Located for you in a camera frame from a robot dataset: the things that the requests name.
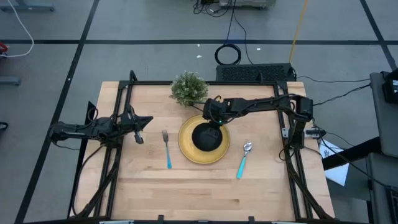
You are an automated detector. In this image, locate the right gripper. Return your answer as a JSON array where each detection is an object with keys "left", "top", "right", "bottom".
[{"left": 207, "top": 100, "right": 233, "bottom": 139}]

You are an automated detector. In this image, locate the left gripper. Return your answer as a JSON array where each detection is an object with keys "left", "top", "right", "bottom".
[{"left": 119, "top": 107, "right": 154, "bottom": 133}]

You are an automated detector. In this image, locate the black bowl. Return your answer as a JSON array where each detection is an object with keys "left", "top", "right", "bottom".
[{"left": 192, "top": 121, "right": 223, "bottom": 152}]

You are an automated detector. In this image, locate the blue handled fork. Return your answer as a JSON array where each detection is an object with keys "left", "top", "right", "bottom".
[{"left": 162, "top": 129, "right": 173, "bottom": 170}]

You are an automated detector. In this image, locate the turquoise handled spoon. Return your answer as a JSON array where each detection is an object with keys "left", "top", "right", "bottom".
[{"left": 236, "top": 141, "right": 253, "bottom": 180}]

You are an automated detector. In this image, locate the yellow plate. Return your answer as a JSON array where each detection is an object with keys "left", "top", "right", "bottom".
[{"left": 177, "top": 114, "right": 231, "bottom": 165}]

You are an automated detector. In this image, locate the green plant in black pot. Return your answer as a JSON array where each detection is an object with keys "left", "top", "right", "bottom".
[{"left": 169, "top": 70, "right": 209, "bottom": 108}]

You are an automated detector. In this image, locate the black vented computer case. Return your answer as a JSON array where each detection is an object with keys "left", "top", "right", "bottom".
[{"left": 216, "top": 63, "right": 297, "bottom": 83}]

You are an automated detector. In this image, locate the black power strip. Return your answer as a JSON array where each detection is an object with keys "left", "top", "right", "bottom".
[{"left": 305, "top": 128, "right": 327, "bottom": 139}]

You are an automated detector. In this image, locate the white paper sheet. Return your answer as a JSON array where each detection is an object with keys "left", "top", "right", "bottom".
[{"left": 318, "top": 139, "right": 351, "bottom": 187}]

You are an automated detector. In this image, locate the grey equipment case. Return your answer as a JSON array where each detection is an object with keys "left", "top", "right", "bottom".
[{"left": 219, "top": 0, "right": 277, "bottom": 9}]

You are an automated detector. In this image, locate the grey table foot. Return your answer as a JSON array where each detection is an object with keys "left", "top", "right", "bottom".
[
  {"left": 0, "top": 76, "right": 21, "bottom": 86},
  {"left": 0, "top": 0, "right": 55, "bottom": 12}
]

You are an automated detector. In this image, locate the grey cabinet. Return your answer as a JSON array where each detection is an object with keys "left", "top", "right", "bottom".
[{"left": 369, "top": 70, "right": 398, "bottom": 158}]

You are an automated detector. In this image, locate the black monitor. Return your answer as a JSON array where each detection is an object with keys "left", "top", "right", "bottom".
[{"left": 381, "top": 68, "right": 398, "bottom": 104}]

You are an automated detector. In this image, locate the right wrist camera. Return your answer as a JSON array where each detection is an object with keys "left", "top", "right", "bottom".
[{"left": 202, "top": 98, "right": 215, "bottom": 121}]

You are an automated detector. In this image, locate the coiled black cable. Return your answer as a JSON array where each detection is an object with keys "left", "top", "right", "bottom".
[{"left": 214, "top": 43, "right": 242, "bottom": 66}]

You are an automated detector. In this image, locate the long black cable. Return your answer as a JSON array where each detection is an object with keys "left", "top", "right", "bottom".
[{"left": 225, "top": 0, "right": 254, "bottom": 65}]

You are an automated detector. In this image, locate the black power cable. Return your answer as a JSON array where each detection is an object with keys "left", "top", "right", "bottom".
[{"left": 295, "top": 75, "right": 371, "bottom": 84}]

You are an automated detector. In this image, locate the yellow hanging cable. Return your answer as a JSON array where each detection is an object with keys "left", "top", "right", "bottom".
[{"left": 288, "top": 0, "right": 310, "bottom": 64}]

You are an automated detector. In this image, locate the white cable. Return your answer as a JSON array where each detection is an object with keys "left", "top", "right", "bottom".
[{"left": 0, "top": 0, "right": 35, "bottom": 59}]

